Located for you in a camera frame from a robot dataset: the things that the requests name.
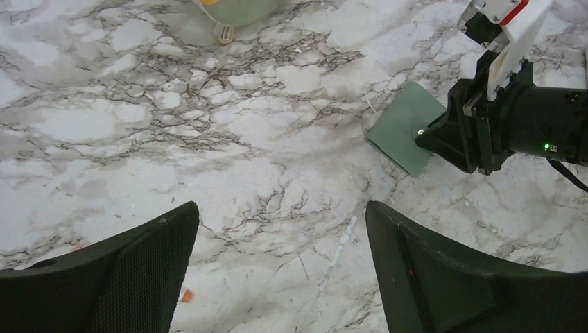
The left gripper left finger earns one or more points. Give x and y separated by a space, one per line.
130 282

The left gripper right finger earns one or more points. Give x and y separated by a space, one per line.
431 283

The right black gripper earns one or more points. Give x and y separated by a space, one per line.
469 135

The green card holder wallet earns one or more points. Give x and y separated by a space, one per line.
394 133

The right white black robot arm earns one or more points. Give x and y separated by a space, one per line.
549 122

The small white orange stick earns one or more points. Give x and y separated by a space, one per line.
186 296

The round cream drawer cabinet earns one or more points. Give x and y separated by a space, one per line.
231 14

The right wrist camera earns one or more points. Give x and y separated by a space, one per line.
507 28

